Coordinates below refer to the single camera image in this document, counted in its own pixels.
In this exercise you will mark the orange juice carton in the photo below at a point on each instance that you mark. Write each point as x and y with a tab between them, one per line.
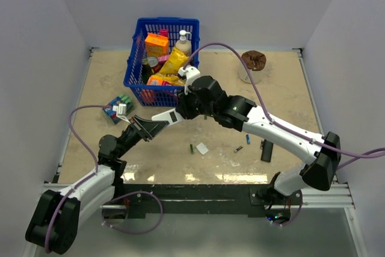
156	45

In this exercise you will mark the tin can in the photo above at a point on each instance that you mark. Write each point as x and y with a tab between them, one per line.
152	63

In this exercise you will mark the white cup brown lid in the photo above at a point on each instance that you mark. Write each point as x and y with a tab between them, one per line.
255	62

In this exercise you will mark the blue plastic basket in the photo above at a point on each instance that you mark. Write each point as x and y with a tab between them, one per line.
137	74

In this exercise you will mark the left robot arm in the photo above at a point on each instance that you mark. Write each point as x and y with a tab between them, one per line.
59	214

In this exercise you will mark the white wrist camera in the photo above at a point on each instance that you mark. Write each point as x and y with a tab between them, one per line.
189	74
121	112

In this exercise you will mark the black remote control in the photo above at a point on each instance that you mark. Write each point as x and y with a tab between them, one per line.
267	150

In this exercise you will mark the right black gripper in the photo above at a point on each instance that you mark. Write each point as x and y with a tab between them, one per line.
183	106

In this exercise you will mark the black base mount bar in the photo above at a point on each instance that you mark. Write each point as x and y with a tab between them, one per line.
252	200

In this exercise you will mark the yellow chip bag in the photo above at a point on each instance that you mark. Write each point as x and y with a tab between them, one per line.
169	70

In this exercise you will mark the white remote control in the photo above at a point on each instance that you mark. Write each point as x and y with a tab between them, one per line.
171	116

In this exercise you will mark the orange pink snack box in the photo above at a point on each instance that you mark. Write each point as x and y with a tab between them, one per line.
159	81

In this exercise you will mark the white pump bottle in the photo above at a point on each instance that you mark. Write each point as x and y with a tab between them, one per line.
183	44

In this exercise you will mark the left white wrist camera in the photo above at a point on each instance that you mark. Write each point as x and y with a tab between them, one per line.
121	112

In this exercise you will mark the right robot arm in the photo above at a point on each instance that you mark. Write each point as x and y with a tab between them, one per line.
318	153

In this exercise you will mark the white battery cover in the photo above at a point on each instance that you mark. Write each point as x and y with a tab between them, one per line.
202	149

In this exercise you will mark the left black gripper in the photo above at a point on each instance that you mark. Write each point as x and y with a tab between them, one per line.
147	129

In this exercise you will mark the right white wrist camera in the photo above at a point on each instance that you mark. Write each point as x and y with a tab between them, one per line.
189	74

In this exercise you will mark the blue battery lower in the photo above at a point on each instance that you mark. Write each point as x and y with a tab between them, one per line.
248	139

